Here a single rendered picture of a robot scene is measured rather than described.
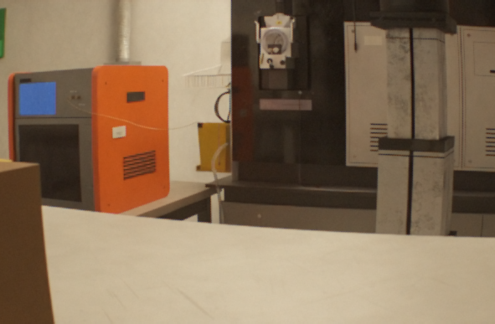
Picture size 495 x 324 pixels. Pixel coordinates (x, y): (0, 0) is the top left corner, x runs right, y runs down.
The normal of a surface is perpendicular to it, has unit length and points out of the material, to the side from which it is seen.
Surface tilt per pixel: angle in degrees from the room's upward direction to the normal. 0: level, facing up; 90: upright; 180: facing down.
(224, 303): 0
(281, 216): 90
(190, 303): 0
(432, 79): 90
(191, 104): 90
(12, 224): 90
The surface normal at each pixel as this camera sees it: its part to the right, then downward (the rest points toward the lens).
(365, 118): -0.36, 0.11
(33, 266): 0.92, 0.04
